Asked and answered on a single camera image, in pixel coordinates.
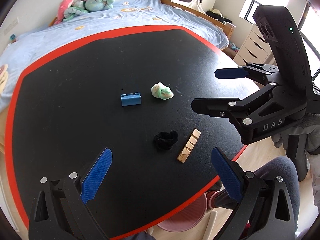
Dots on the pink ribbed trash bin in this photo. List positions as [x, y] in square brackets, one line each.
[187, 218]

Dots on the bed with light blue sheet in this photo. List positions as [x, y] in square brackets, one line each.
[31, 46]

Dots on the white drawer cabinet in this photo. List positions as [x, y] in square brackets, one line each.
[254, 49]

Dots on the pink plush toy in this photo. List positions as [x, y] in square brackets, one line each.
[64, 5]

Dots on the striped green plush toy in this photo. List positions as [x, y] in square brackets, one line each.
[77, 9]

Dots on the red table with black top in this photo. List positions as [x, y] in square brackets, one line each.
[66, 109]

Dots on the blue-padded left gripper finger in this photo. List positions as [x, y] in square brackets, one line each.
[60, 209]
[263, 207]

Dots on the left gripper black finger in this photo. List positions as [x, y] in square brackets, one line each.
[225, 107]

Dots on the small blue plastic block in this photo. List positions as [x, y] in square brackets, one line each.
[131, 99]

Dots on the black trash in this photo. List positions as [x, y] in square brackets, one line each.
[164, 141]

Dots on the beige folded towel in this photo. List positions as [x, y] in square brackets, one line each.
[3, 77]

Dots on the notched wooden block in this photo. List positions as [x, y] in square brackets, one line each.
[189, 146]

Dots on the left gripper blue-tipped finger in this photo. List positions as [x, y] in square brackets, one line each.
[231, 73]

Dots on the white green paper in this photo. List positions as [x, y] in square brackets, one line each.
[160, 91]

